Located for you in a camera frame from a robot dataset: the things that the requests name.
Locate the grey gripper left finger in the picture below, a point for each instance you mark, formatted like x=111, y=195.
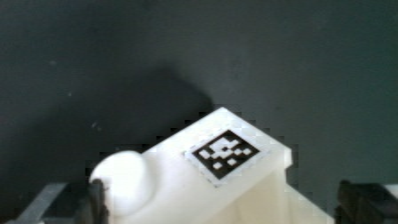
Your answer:
x=69, y=204

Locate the white front drawer tray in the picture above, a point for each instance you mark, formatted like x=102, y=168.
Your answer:
x=207, y=179

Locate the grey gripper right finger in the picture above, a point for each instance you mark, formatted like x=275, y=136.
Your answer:
x=367, y=203

